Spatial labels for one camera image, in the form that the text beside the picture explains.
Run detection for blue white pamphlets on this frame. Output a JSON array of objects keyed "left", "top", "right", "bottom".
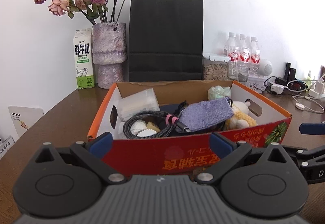
[{"left": 0, "top": 136, "right": 15, "bottom": 159}]

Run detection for water bottle red label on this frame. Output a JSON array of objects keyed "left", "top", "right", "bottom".
[
  {"left": 223, "top": 32, "right": 240, "bottom": 62},
  {"left": 238, "top": 34, "right": 251, "bottom": 63},
  {"left": 250, "top": 36, "right": 261, "bottom": 64}
]

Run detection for white floral tin box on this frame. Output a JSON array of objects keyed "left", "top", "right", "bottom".
[{"left": 245, "top": 75, "right": 267, "bottom": 94}]

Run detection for left water bottle red label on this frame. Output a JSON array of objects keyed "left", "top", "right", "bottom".
[{"left": 223, "top": 32, "right": 240, "bottom": 62}]

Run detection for purple knitted cloth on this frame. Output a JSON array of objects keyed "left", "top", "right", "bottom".
[{"left": 179, "top": 98, "right": 234, "bottom": 132}]

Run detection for right water bottle red label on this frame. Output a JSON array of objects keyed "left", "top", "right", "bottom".
[{"left": 250, "top": 36, "right": 261, "bottom": 64}]

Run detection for purple textured vase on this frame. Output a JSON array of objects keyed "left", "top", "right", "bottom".
[{"left": 93, "top": 23, "right": 127, "bottom": 89}]

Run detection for white round speaker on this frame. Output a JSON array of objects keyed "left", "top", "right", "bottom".
[{"left": 257, "top": 59, "right": 273, "bottom": 76}]

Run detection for empty clear glass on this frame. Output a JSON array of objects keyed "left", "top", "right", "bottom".
[{"left": 227, "top": 61, "right": 249, "bottom": 83}]

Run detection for white tissue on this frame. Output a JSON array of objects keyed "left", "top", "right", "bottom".
[{"left": 130, "top": 119, "right": 147, "bottom": 135}]

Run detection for black braided cable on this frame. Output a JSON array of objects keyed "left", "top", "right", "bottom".
[{"left": 122, "top": 111, "right": 191, "bottom": 140}]

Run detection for black upright device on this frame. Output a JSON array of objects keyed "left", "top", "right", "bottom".
[{"left": 284, "top": 62, "right": 296, "bottom": 82}]

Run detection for white leaflet against wall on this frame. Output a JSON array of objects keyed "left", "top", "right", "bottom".
[{"left": 8, "top": 106, "right": 44, "bottom": 138}]

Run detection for pale green plastic bag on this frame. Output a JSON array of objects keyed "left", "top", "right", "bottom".
[{"left": 208, "top": 85, "right": 231, "bottom": 101}]

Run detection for clear seed storage container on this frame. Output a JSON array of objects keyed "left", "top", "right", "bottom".
[{"left": 203, "top": 53, "right": 230, "bottom": 81}]

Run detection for black paper shopping bag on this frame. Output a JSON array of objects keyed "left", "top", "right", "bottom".
[{"left": 128, "top": 0, "right": 203, "bottom": 82}]

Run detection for small white round lid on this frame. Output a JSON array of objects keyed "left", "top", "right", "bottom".
[{"left": 137, "top": 129, "right": 156, "bottom": 138}]

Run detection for orange red cardboard box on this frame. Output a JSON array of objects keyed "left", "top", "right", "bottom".
[{"left": 88, "top": 80, "right": 292, "bottom": 176}]

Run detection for clear plastic cotton swab box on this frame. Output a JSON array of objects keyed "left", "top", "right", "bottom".
[{"left": 117, "top": 88, "right": 160, "bottom": 122}]

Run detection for white cable with round switch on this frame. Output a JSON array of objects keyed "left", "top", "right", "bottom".
[{"left": 291, "top": 94, "right": 325, "bottom": 115}]

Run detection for yellow white plush toy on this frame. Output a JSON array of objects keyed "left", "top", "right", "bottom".
[{"left": 224, "top": 101, "right": 257, "bottom": 130}]

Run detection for middle water bottle red label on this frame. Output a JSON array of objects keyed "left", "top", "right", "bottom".
[{"left": 238, "top": 34, "right": 251, "bottom": 63}]

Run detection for white charger block far right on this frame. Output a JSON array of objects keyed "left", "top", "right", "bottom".
[{"left": 309, "top": 81, "right": 325, "bottom": 99}]

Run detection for white green milk carton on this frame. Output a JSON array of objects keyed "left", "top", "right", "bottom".
[{"left": 73, "top": 29, "right": 95, "bottom": 89}]

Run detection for white power adapter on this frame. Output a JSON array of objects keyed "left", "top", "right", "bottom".
[{"left": 270, "top": 84, "right": 284, "bottom": 95}]

